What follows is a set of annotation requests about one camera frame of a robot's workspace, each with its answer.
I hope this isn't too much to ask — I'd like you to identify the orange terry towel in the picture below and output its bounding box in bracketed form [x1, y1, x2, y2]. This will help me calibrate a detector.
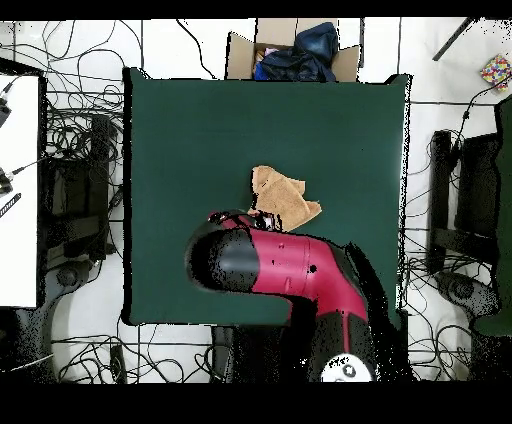
[246, 164, 323, 233]

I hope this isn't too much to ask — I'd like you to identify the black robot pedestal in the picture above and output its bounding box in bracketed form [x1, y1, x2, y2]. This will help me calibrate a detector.
[210, 325, 295, 383]

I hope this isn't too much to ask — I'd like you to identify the black metal bar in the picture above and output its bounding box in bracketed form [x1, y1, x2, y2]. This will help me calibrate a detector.
[431, 17, 479, 62]

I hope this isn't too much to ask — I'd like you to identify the black device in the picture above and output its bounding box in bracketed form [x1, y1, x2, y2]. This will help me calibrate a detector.
[0, 95, 13, 129]

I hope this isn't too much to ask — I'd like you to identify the black ribbed strip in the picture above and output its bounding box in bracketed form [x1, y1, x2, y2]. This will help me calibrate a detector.
[0, 192, 22, 219]

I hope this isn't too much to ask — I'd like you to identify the white table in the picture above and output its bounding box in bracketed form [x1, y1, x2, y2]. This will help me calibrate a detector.
[0, 73, 41, 309]

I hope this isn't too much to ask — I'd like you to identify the pink and yellow garment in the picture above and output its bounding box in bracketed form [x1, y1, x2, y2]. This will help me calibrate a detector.
[255, 46, 281, 64]

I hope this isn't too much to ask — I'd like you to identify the black connector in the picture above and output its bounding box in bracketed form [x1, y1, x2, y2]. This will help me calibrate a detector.
[0, 166, 16, 197]

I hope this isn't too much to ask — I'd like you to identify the dark green table cloth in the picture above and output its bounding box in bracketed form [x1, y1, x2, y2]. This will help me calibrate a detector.
[121, 66, 413, 327]
[473, 95, 512, 337]

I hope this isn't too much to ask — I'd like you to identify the black equipment stand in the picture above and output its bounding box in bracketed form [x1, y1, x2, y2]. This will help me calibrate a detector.
[39, 114, 123, 273]
[426, 129, 501, 275]

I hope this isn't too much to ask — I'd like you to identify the long black cable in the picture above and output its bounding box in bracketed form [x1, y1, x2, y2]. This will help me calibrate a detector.
[175, 18, 219, 80]

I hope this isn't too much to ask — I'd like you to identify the black cable tangle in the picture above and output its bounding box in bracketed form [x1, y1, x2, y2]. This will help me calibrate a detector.
[401, 223, 481, 381]
[39, 19, 126, 161]
[51, 333, 215, 384]

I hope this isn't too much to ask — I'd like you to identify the multicoloured patterned bundle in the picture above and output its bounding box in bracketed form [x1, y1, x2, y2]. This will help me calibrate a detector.
[479, 53, 512, 93]

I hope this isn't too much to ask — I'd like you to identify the black cable with plug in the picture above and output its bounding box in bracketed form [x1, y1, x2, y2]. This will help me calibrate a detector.
[449, 77, 512, 161]

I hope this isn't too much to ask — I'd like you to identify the cardboard box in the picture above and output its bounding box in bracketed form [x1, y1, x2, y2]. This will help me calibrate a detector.
[225, 17, 363, 83]

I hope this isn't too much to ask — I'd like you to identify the black power strip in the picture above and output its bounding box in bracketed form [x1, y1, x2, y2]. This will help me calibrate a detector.
[108, 343, 128, 384]

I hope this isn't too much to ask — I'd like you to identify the dark blue garment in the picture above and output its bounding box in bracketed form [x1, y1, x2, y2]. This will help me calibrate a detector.
[253, 21, 341, 83]

